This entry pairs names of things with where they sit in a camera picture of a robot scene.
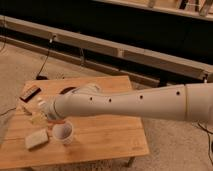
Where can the beige sponge block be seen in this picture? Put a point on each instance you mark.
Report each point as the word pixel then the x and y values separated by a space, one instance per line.
pixel 35 139

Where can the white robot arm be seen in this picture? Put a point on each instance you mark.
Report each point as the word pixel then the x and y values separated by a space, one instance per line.
pixel 185 102

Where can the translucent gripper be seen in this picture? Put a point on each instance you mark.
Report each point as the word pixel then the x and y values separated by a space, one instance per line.
pixel 42 116

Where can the long wooden rail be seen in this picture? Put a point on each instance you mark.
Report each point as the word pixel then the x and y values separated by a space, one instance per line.
pixel 169 63

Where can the wooden table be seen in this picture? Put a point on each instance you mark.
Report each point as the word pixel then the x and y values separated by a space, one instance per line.
pixel 95 138

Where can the dark red rectangular block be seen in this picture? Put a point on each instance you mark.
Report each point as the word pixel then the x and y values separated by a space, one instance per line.
pixel 30 93

